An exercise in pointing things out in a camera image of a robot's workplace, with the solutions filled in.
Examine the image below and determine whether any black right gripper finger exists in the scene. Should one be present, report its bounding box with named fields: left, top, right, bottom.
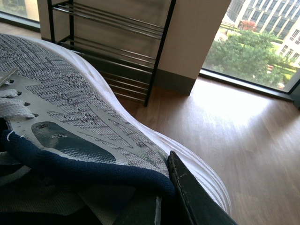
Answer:
left=168, top=151, right=236, bottom=225

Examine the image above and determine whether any black metal shoe rack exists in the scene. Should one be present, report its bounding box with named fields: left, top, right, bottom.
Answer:
left=47, top=0, right=175, bottom=105

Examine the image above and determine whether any grey sneaker white sole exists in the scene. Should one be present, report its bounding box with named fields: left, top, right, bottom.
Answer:
left=0, top=34, right=231, bottom=225

